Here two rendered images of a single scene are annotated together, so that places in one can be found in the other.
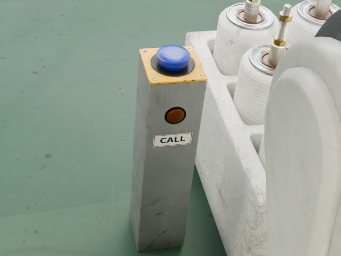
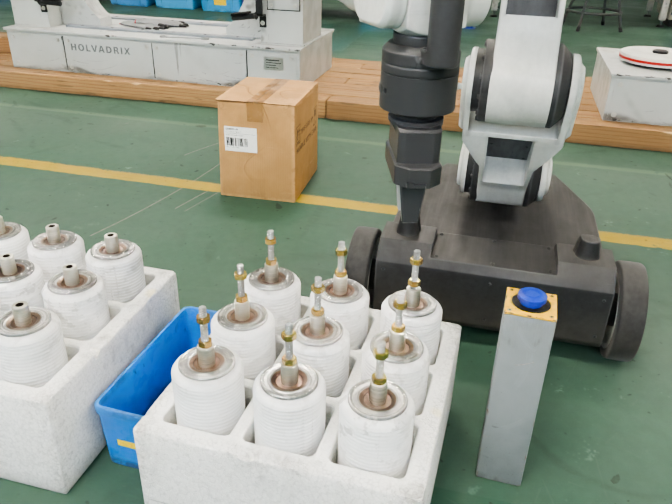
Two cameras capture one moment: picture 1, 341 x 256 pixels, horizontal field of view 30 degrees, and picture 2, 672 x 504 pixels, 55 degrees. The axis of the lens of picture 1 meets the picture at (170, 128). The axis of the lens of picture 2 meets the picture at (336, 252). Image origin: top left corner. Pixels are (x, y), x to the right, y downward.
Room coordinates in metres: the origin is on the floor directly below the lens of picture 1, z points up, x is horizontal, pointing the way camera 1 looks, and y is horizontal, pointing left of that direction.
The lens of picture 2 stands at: (1.43, 0.19, 0.80)
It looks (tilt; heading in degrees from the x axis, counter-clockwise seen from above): 28 degrees down; 212
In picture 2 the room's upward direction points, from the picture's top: 2 degrees clockwise
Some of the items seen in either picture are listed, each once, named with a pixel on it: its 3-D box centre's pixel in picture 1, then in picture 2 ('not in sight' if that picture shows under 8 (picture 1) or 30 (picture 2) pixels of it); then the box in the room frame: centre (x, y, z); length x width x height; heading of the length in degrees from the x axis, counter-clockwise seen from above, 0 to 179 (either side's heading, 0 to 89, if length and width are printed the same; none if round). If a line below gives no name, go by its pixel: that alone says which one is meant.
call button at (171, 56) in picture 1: (172, 59); (531, 299); (0.63, 0.01, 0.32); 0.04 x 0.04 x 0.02
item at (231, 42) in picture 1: (241, 64); (373, 452); (0.86, -0.10, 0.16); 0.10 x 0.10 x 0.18
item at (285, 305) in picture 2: not in sight; (272, 324); (0.70, -0.40, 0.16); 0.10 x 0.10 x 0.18
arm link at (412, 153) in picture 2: not in sight; (417, 122); (0.75, -0.14, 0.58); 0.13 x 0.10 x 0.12; 36
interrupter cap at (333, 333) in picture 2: not in sight; (317, 331); (0.78, -0.25, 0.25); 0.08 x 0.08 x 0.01
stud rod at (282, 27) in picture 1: (282, 29); (399, 316); (0.75, -0.14, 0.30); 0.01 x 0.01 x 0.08
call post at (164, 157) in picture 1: (163, 158); (513, 391); (0.63, 0.01, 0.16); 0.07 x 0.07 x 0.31; 17
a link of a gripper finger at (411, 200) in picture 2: not in sight; (412, 200); (0.77, -0.12, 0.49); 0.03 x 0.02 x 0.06; 126
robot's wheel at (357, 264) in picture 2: not in sight; (363, 272); (0.36, -0.42, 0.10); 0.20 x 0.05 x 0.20; 19
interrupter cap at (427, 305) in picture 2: not in sight; (412, 303); (0.64, -0.17, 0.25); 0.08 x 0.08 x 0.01
